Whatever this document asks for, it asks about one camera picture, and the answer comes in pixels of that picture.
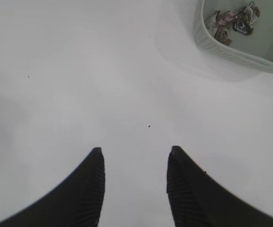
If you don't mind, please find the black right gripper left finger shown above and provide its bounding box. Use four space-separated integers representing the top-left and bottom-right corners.
0 147 105 227

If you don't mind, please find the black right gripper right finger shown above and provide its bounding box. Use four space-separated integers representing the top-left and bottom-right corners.
167 146 273 227

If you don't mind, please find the pinkish paper ball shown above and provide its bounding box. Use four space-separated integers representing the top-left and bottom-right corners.
204 10 238 46

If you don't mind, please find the dark paper ball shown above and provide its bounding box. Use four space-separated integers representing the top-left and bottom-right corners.
232 1 261 35

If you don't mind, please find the pale green woven basket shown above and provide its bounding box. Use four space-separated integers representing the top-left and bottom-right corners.
193 0 273 73

